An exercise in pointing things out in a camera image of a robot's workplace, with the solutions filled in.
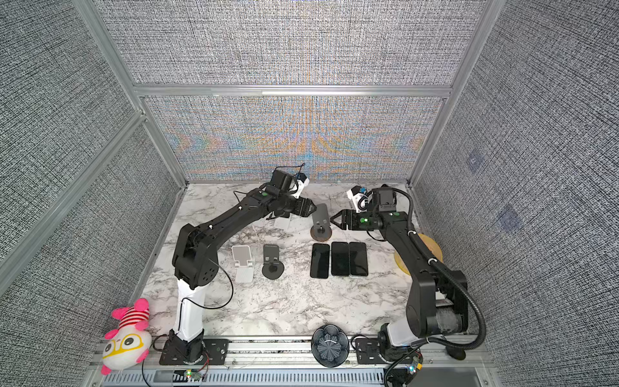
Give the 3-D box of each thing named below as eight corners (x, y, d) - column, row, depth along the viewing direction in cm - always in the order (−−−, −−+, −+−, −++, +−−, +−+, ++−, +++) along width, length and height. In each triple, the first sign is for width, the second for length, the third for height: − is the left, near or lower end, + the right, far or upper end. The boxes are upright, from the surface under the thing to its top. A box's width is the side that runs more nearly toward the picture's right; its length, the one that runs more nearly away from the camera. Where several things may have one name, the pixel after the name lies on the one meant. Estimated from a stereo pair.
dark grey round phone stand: (265, 279, 91) (261, 268, 83) (267, 256, 96) (264, 244, 89) (283, 279, 91) (281, 268, 83) (285, 256, 96) (283, 244, 89)
